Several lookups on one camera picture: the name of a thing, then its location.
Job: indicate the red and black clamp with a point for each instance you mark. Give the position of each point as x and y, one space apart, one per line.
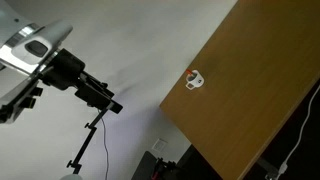
163 168

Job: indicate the grey metal table bracket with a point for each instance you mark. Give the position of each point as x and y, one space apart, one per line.
268 170

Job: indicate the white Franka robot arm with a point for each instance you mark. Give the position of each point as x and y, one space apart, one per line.
50 33

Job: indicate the black chair back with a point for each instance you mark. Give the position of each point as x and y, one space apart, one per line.
144 166

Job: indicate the red marker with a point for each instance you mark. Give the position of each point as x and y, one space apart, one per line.
188 71

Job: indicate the white mug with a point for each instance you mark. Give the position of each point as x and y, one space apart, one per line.
196 80

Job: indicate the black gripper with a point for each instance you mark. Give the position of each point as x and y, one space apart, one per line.
65 68

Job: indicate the black articulated camera stand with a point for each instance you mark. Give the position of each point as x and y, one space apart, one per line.
87 140

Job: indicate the white wall outlet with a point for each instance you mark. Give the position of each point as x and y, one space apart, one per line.
160 145

